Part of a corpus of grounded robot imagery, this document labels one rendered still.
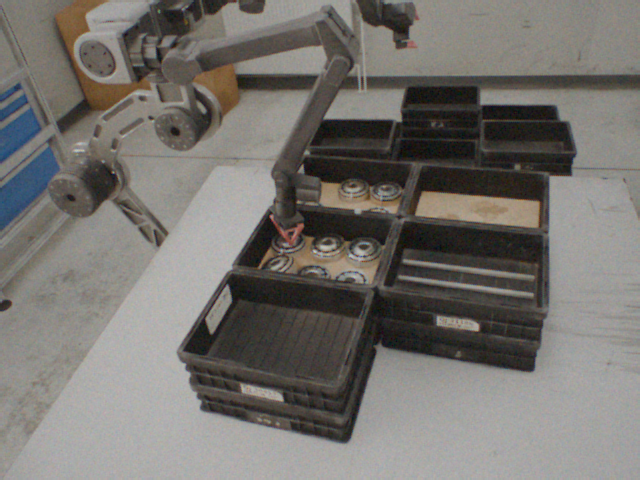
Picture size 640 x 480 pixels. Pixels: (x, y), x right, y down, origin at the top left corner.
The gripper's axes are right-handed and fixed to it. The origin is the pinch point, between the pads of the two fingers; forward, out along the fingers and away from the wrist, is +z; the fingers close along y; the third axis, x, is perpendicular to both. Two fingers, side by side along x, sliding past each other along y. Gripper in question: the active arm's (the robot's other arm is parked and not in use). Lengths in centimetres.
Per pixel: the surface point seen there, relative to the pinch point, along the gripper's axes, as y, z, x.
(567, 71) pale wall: 147, 47, -296
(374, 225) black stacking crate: -13.1, -5.8, -21.8
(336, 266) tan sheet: -15.3, 2.8, -8.2
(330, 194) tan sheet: 17.9, 2.0, -24.4
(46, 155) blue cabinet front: 193, 52, 58
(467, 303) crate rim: -54, -9, -22
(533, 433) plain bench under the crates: -78, 12, -25
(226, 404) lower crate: -37, 14, 34
